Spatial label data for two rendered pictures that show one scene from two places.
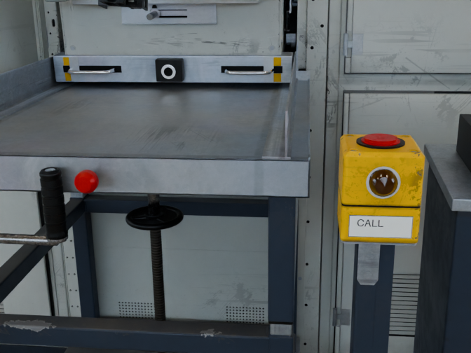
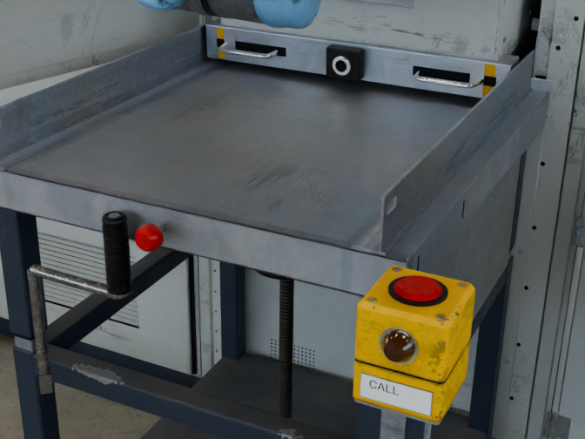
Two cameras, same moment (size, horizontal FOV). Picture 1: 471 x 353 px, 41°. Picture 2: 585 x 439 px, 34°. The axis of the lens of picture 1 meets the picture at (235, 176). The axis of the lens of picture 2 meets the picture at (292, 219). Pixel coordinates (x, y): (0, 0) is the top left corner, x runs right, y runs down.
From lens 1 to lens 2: 0.36 m
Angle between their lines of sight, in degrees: 19
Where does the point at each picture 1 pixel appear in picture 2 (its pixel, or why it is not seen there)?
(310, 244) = (527, 320)
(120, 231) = not seen: hidden behind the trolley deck
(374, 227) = (388, 394)
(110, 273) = (264, 301)
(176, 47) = (359, 32)
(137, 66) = (305, 51)
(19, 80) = (148, 62)
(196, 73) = (379, 70)
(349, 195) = (360, 350)
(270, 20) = (486, 11)
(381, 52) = not seen: outside the picture
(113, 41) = not seen: hidden behind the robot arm
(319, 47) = (569, 50)
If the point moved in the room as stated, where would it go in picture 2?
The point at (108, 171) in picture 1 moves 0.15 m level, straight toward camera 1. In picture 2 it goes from (179, 227) to (145, 287)
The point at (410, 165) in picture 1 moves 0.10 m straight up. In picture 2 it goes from (430, 334) to (440, 220)
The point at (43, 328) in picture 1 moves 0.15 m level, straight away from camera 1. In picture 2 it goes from (110, 381) to (128, 325)
